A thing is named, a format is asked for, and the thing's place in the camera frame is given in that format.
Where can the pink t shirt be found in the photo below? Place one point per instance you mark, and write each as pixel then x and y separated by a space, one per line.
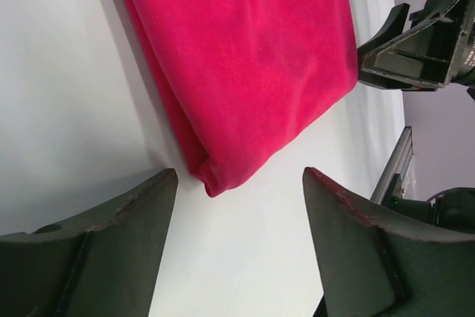
pixel 240 79

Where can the right aluminium corner post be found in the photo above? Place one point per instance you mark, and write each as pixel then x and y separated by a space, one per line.
pixel 398 163

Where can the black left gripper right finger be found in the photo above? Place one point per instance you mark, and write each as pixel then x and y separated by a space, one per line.
pixel 376 262

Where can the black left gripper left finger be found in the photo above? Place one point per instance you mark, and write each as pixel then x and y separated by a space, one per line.
pixel 101 262

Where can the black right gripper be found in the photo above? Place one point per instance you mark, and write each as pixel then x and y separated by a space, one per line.
pixel 439 52

